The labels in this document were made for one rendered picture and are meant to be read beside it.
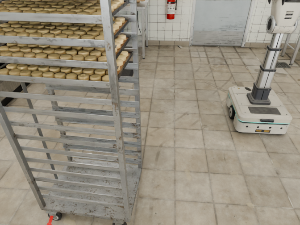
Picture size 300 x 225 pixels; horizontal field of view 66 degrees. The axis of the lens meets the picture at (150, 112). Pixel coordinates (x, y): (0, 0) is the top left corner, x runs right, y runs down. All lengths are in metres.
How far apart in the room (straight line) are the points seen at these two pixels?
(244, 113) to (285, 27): 0.85
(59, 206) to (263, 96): 2.17
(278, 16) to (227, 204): 1.63
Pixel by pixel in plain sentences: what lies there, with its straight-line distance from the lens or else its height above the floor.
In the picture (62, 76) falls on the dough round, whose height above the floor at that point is 1.15.
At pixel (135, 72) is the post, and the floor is 1.01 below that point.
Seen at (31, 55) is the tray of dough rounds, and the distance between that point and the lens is 1.18.
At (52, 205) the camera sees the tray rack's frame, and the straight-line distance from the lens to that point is 1.89.
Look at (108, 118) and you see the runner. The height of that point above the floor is 0.96.
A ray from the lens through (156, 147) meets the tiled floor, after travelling 2.35.
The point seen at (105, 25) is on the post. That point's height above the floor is 1.40.
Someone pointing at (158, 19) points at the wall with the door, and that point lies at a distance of 4.85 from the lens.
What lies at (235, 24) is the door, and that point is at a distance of 5.06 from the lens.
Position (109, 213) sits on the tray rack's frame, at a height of 0.15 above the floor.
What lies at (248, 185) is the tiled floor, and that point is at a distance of 2.20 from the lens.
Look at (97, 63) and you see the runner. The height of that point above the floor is 1.24.
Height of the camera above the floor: 1.62
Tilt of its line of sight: 35 degrees down
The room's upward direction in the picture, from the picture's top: straight up
